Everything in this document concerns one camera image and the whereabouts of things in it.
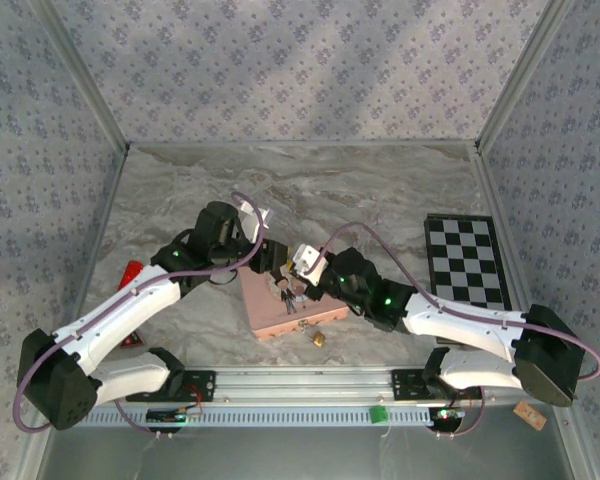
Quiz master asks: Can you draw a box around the pink box with cartoon couple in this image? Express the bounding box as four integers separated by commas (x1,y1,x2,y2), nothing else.
238,243,352,344

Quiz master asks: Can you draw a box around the black white chessboard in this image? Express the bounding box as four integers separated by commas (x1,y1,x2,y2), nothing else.
423,213,515,346

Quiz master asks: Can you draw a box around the orange paper tag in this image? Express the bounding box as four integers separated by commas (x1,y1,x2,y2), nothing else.
511,399,548,432

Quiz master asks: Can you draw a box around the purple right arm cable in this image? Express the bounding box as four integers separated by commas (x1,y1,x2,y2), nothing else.
317,221,600,440

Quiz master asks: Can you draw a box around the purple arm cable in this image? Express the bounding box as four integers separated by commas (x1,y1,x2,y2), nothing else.
317,221,600,440
11,191,272,440

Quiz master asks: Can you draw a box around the aluminium side rail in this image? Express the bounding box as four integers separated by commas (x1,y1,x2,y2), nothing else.
468,144,534,314
67,148,132,326

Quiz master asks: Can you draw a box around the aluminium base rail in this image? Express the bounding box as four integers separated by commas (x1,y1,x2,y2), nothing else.
124,366,579,404

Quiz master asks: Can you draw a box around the grey slotted cable duct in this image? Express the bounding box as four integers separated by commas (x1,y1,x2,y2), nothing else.
77,404,461,428

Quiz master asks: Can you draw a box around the aluminium corner post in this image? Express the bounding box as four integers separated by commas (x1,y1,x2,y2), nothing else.
28,0,132,152
473,0,580,155

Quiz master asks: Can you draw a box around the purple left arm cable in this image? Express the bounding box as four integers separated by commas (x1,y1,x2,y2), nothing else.
11,191,272,440

